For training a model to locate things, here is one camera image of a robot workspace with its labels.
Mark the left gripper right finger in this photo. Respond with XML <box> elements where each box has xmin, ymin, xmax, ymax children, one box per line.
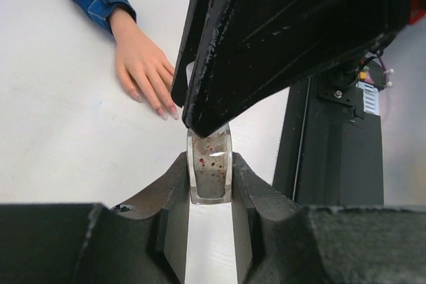
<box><xmin>232</xmin><ymin>153</ymin><xmax>425</xmax><ymax>283</ymax></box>

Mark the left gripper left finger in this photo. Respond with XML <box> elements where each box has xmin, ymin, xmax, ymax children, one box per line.
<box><xmin>1</xmin><ymin>153</ymin><xmax>190</xmax><ymax>283</ymax></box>

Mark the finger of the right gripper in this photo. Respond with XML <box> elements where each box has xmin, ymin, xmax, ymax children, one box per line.
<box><xmin>182</xmin><ymin>0</ymin><xmax>411</xmax><ymax>137</ymax></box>
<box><xmin>170</xmin><ymin>0</ymin><xmax>240</xmax><ymax>108</ymax></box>

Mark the white nail polish cap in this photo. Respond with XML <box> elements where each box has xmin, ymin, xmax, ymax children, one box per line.
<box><xmin>186</xmin><ymin>61</ymin><xmax>195</xmax><ymax>86</ymax></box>

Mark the clear nail polish bottle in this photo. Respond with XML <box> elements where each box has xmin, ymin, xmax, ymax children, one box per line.
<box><xmin>186</xmin><ymin>124</ymin><xmax>233</xmax><ymax>205</ymax></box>

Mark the mannequin hand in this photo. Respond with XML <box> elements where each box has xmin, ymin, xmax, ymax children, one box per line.
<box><xmin>109</xmin><ymin>9</ymin><xmax>179</xmax><ymax>120</ymax></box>

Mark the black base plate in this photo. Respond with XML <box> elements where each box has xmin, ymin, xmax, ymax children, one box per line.
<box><xmin>272</xmin><ymin>58</ymin><xmax>384</xmax><ymax>206</ymax></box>

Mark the right white cable duct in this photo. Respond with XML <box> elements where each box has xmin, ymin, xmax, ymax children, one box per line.
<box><xmin>357</xmin><ymin>82</ymin><xmax>380</xmax><ymax>116</ymax></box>

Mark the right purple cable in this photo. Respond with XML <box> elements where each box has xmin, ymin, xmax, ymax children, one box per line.
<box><xmin>372</xmin><ymin>49</ymin><xmax>395</xmax><ymax>88</ymax></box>

